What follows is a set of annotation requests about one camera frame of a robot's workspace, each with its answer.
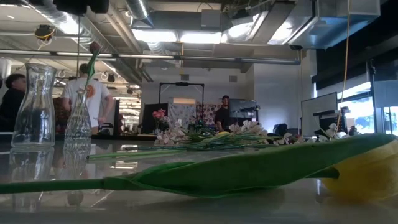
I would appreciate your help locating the round silver ceiling duct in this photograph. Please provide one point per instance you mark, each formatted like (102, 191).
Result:
(138, 9)

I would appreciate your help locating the white board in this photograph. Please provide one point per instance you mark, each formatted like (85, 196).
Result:
(317, 115)

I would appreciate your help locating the grey ceiling box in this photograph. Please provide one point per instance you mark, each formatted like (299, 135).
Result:
(211, 18)

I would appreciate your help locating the long ceiling light strip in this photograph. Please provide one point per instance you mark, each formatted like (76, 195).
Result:
(70, 26)

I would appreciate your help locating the pink background flowers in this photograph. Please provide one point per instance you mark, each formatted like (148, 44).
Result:
(159, 114)

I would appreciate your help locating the rectangular metal ceiling duct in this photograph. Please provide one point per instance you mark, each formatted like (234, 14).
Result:
(335, 28)

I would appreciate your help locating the bright window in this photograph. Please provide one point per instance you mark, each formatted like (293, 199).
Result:
(360, 115)

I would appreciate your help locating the black equipment rack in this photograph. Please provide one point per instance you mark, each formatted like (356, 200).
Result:
(323, 118)

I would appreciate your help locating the small white container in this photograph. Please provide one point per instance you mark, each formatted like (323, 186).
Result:
(342, 135)

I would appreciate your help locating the dark red artificial tulip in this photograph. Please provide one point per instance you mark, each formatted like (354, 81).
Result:
(92, 67)

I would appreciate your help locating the ribbed clear glass vase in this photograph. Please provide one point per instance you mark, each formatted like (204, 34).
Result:
(77, 124)

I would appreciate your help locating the smooth clear glass carafe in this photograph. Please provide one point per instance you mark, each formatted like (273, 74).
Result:
(34, 124)

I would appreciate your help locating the black office chair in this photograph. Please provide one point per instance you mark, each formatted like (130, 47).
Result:
(280, 129)

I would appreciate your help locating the black monitor machine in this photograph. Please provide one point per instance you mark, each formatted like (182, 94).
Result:
(242, 107)

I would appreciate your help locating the floral patterned cloth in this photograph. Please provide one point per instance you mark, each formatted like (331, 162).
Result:
(206, 116)

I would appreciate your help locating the black panel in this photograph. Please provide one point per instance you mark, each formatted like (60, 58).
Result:
(147, 119)

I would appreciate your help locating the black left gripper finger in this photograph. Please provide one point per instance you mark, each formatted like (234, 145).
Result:
(99, 5)
(70, 6)

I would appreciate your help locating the bright ceiling light panel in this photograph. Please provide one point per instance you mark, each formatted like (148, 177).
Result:
(155, 35)
(200, 37)

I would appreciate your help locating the long grey ceiling pipe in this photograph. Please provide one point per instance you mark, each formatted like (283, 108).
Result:
(217, 58)

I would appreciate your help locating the person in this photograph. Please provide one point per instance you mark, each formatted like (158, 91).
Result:
(12, 102)
(99, 93)
(222, 116)

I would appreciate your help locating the slanted silver duct panel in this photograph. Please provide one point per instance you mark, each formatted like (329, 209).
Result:
(270, 21)

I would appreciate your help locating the black gantry frame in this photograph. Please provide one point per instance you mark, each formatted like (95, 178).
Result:
(182, 83)

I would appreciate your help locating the black vertical stand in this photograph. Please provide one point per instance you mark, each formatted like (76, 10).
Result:
(372, 93)

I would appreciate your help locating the white patterned cloth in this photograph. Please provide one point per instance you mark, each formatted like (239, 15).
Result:
(183, 113)

